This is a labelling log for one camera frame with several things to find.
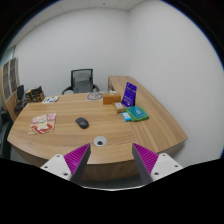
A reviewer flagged white desk cable grommet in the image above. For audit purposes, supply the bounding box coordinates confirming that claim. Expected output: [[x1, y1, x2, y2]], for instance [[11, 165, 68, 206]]
[[94, 136, 107, 146]]

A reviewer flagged black computer mouse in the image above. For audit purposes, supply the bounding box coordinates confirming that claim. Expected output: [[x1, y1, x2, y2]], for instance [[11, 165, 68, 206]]
[[75, 117, 89, 129]]

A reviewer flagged black mesh office chair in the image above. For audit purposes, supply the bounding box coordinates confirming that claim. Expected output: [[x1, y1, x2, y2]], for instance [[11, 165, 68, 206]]
[[62, 69, 99, 94]]

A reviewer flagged white green paper sheet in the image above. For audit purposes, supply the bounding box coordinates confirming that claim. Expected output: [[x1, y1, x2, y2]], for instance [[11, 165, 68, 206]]
[[42, 96, 60, 104]]

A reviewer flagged round grey coaster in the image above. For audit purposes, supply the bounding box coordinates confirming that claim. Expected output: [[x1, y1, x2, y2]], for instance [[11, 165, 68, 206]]
[[86, 92, 103, 101]]

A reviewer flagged brown cardboard box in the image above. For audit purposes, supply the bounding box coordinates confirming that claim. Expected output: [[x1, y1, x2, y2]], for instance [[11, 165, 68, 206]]
[[25, 86, 44, 102]]

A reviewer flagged small blue white box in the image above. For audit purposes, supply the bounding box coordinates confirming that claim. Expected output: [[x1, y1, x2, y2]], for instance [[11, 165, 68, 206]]
[[122, 112, 131, 122]]

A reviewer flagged wooden side desk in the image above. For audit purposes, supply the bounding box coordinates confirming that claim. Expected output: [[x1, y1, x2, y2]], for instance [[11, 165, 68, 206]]
[[108, 76, 187, 153]]

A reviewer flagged wooden bookshelf cabinet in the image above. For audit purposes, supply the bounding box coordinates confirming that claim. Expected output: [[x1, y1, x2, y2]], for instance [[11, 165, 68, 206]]
[[0, 58, 20, 121]]

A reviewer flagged orange cardboard box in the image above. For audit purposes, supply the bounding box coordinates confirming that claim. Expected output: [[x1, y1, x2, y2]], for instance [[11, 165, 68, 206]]
[[103, 93, 121, 105]]

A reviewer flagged pink illustrated mouse pad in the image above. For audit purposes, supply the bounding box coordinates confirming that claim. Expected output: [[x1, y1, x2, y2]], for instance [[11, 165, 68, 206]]
[[28, 113, 56, 135]]

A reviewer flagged small brown box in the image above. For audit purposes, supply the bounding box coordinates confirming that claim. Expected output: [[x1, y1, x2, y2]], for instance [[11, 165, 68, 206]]
[[114, 102, 125, 113]]

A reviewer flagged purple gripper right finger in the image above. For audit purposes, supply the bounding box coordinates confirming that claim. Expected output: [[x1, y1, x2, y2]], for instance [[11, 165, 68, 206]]
[[132, 143, 159, 184]]

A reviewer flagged black side chair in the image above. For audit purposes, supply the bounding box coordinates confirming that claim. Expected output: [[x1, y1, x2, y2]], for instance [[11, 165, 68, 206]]
[[14, 85, 27, 115]]

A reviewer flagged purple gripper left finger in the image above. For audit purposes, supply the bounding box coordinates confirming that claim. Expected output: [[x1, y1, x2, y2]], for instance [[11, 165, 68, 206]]
[[64, 144, 91, 182]]

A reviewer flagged green booklet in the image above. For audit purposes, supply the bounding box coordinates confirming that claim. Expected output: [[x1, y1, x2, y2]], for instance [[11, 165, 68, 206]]
[[126, 106, 149, 122]]

